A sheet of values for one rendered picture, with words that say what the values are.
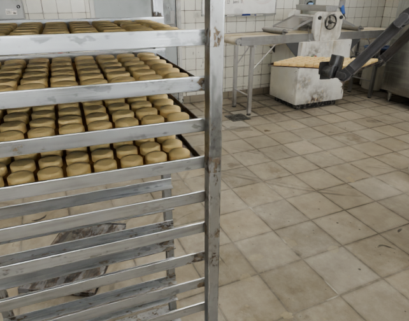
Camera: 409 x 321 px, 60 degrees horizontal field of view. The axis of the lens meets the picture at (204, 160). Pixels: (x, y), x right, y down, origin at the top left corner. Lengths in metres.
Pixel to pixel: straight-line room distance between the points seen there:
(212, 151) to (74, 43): 0.34
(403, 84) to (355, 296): 3.80
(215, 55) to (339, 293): 1.60
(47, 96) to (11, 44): 0.10
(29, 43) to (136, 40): 0.18
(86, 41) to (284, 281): 1.67
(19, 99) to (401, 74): 5.09
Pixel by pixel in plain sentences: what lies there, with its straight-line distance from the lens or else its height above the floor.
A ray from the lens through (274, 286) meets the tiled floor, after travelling 2.03.
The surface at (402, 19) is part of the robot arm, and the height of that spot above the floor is 1.29.
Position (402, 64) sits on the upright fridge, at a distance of 5.45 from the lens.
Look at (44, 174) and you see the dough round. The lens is 0.81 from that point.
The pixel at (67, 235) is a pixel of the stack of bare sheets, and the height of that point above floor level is 0.02.
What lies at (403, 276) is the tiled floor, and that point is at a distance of 2.31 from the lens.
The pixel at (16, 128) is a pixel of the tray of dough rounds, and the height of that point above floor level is 1.15.
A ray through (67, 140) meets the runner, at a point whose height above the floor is 1.14.
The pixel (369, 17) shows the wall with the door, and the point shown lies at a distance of 6.71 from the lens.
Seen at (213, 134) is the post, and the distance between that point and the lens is 0.76.
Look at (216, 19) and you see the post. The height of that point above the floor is 1.36.
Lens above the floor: 1.40
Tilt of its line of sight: 25 degrees down
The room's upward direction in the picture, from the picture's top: straight up
